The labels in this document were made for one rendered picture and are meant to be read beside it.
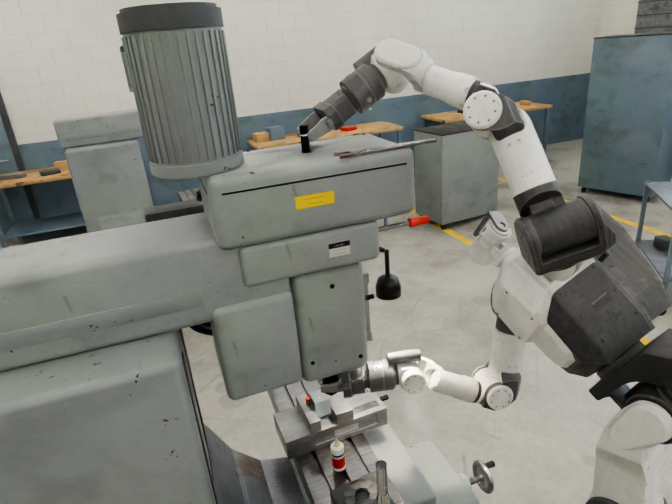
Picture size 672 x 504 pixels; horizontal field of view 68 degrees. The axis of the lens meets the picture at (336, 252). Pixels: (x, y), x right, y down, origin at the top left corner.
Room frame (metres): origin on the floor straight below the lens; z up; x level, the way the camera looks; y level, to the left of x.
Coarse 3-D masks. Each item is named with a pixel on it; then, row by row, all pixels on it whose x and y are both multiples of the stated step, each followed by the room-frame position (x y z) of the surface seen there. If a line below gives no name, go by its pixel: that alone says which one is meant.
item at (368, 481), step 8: (360, 480) 0.92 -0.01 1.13; (368, 480) 0.92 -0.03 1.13; (336, 488) 0.91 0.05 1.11; (344, 488) 0.91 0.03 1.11; (352, 488) 0.90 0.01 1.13; (360, 488) 0.90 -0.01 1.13; (368, 488) 0.89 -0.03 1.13; (376, 488) 0.89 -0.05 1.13; (336, 496) 0.89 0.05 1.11; (344, 496) 0.88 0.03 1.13; (352, 496) 0.87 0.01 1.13; (360, 496) 0.88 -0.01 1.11; (368, 496) 0.88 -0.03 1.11
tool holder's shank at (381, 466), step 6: (378, 462) 0.79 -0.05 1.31; (384, 462) 0.80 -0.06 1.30; (378, 468) 0.78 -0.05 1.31; (384, 468) 0.78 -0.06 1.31; (378, 474) 0.78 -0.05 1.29; (384, 474) 0.78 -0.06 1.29; (378, 480) 0.78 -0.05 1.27; (384, 480) 0.78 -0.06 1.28; (378, 486) 0.78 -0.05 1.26; (384, 486) 0.78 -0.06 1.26; (378, 492) 0.78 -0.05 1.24; (384, 492) 0.78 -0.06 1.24; (378, 498) 0.78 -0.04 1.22; (384, 498) 0.78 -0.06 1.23
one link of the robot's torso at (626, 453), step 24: (624, 408) 0.82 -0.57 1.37; (648, 408) 0.78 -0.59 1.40; (624, 432) 0.81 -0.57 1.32; (648, 432) 0.77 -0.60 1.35; (600, 456) 0.86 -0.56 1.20; (624, 456) 0.81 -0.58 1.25; (648, 456) 0.81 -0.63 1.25; (600, 480) 0.86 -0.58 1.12; (624, 480) 0.83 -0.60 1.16; (648, 480) 0.80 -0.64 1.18
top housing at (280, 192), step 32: (256, 160) 1.13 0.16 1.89; (288, 160) 1.10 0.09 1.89; (320, 160) 1.07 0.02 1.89; (352, 160) 1.08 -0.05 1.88; (384, 160) 1.10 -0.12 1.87; (224, 192) 0.99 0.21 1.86; (256, 192) 1.01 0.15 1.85; (288, 192) 1.03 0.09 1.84; (320, 192) 1.05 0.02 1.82; (352, 192) 1.08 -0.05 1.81; (384, 192) 1.10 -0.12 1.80; (224, 224) 0.99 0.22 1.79; (256, 224) 1.01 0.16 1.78; (288, 224) 1.03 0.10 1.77; (320, 224) 1.05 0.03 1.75; (352, 224) 1.09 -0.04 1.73
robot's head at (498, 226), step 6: (486, 216) 1.18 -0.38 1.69; (492, 216) 1.16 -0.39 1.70; (498, 216) 1.17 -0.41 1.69; (492, 222) 1.15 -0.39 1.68; (498, 222) 1.15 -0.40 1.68; (504, 222) 1.15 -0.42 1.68; (480, 228) 1.19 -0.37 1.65; (492, 228) 1.14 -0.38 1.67; (498, 228) 1.13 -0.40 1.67; (504, 228) 1.13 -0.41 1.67; (474, 234) 1.21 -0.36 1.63; (498, 234) 1.13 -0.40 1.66; (504, 234) 1.12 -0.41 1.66; (510, 234) 1.14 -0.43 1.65
